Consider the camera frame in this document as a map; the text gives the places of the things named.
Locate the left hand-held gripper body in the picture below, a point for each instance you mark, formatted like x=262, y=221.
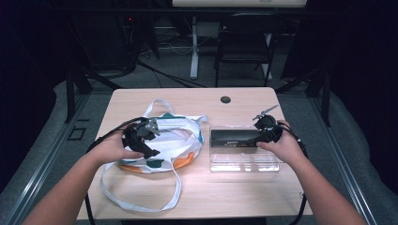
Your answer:
x=139, y=132

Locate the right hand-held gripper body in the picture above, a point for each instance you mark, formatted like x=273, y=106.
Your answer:
x=269, y=128

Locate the clear plastic container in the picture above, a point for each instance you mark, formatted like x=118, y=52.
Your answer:
x=244, y=159

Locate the black rectangular box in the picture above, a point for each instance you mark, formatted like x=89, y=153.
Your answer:
x=233, y=137

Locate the white orange green tote bag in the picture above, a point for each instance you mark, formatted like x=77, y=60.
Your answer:
x=175, y=146

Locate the person's right hand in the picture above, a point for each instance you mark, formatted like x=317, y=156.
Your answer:
x=284, y=146

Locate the person's left hand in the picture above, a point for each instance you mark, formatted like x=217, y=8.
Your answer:
x=109, y=148

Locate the black round table grommet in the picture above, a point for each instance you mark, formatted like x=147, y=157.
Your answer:
x=225, y=99

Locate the black metal stand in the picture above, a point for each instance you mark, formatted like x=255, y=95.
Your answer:
x=326, y=100
x=70, y=93

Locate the black folding chair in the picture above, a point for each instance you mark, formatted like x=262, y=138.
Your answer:
x=247, y=40

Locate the dark equipment with red light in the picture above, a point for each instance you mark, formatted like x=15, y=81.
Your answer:
x=130, y=40

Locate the white desk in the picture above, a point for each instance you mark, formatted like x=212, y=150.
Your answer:
x=194, y=47

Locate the aluminium floor rail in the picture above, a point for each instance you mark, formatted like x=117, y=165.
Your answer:
x=40, y=168
x=344, y=168

